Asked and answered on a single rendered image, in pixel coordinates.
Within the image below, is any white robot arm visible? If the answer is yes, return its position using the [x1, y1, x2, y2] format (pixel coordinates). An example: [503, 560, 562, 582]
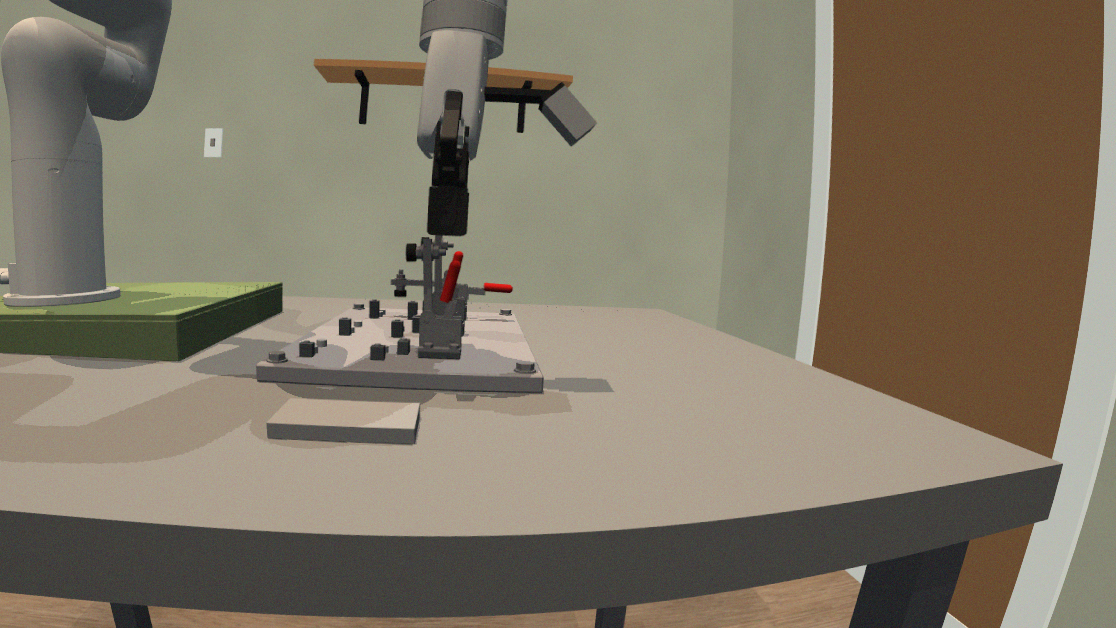
[0, 0, 597, 307]

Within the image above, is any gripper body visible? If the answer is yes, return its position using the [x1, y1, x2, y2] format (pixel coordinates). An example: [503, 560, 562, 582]
[417, 28, 504, 161]

